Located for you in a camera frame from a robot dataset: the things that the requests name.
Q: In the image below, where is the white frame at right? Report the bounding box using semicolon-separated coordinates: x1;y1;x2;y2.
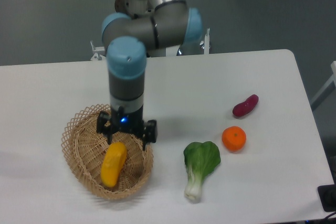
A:
310;61;335;111

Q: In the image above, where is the black device at edge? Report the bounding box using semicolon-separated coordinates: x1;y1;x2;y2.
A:
317;184;335;212

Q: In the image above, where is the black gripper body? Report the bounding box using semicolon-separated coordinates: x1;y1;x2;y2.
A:
110;107;144;137

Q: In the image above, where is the green bok choy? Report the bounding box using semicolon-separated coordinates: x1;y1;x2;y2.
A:
183;141;221;202

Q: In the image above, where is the woven wicker basket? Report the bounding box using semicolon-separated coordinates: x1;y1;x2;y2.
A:
61;104;153;200

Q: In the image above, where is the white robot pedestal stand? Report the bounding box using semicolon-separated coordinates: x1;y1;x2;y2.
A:
89;0;212;61

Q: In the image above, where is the orange tangerine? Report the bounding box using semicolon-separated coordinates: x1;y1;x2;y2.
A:
222;126;247;152

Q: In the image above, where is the yellow mango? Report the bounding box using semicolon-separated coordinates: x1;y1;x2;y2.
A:
100;142;127;187

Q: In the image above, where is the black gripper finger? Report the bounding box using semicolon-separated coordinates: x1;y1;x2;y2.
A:
96;111;116;145
141;120;158;151

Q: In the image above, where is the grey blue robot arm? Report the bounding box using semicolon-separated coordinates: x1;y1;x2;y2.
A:
97;0;203;145

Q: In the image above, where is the purple sweet potato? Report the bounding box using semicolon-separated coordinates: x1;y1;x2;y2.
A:
232;94;259;118

